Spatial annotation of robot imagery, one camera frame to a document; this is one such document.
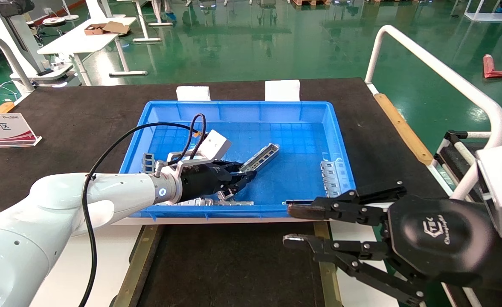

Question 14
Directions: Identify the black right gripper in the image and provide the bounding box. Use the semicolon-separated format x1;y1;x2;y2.
282;181;502;307

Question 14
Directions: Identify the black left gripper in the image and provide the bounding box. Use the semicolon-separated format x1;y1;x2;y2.
177;161;258;203

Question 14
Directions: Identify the blue plastic bin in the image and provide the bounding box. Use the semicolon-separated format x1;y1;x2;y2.
119;101;359;220

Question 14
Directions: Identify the stack of grey metal clips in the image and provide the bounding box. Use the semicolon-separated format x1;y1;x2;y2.
320;160;350;198

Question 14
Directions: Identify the white foam block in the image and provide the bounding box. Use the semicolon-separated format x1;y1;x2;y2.
177;86;211;101
265;80;301;102

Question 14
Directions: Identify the long wooden edge strip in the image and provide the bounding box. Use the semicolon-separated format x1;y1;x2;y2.
374;93;434;166

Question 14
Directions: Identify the white tubular railing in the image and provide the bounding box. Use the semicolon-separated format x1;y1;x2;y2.
364;25;502;201

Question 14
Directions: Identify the open cardboard box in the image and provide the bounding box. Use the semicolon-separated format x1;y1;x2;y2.
84;21;131;36

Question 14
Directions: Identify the white background table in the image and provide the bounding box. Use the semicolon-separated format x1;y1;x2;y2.
37;17;148;87

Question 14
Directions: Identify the acrylic sign with red print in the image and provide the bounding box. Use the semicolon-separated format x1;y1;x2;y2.
0;113;42;148

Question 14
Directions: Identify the grey tubular railing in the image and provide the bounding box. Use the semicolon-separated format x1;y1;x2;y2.
0;35;36;95

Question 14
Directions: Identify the white background machine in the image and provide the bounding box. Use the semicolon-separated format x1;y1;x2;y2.
0;0;75;88

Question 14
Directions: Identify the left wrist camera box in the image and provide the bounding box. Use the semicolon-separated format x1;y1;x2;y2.
167;130;232;172

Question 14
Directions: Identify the black clamp bracket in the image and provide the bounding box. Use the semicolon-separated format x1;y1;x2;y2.
433;130;486;194

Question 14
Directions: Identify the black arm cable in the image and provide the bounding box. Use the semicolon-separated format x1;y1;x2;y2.
77;113;207;307

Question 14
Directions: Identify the white table frame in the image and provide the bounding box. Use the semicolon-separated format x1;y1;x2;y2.
116;0;174;43

